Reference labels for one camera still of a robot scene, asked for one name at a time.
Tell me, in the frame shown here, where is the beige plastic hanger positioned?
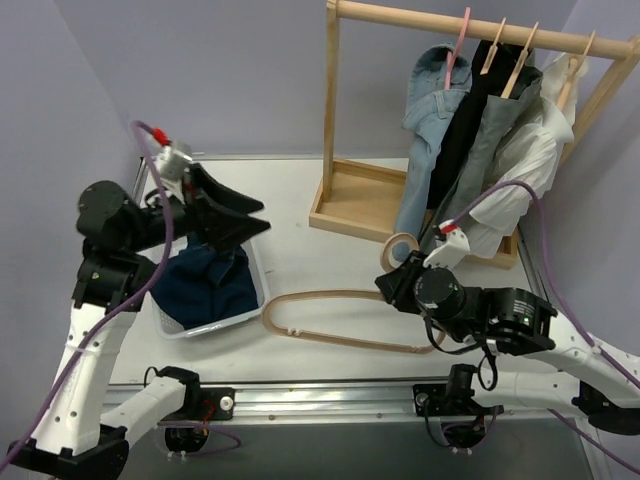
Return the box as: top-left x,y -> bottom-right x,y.
262,232 -> 441,356

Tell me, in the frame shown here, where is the dark blue denim skirt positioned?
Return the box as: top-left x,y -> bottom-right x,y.
151,235 -> 259,330

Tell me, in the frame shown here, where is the light blue denim jacket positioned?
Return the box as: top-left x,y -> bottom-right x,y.
394,43 -> 472,253

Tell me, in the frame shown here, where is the pink plastic hanger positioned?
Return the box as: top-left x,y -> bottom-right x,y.
444,6 -> 471,90

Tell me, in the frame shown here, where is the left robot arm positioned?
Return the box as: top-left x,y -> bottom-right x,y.
4,164 -> 269,479

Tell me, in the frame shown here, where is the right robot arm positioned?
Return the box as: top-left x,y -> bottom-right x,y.
375,252 -> 639,436

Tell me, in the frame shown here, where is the wooden hanger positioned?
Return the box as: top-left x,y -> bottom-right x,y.
501,22 -> 539,99
556,31 -> 596,110
480,18 -> 506,76

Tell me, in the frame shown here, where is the wooden clothes rack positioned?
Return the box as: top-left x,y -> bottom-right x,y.
309,1 -> 639,252

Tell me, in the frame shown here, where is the white plastic basket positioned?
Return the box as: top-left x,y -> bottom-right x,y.
151,240 -> 270,340

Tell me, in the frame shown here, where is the white shirt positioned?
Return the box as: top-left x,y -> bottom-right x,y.
462,53 -> 589,258

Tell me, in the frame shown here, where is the grey garment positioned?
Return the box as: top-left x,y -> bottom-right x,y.
421,66 -> 542,242

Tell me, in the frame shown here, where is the black garment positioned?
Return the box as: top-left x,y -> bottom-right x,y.
427,40 -> 523,210

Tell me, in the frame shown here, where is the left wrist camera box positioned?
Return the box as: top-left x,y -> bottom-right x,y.
155,141 -> 193,182

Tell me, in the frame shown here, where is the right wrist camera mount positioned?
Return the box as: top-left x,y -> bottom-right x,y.
422,224 -> 471,270

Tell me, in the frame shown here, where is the aluminium mounting rail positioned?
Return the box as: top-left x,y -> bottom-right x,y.
107,382 -> 551,421

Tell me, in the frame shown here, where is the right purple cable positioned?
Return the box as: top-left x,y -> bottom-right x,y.
449,179 -> 640,476

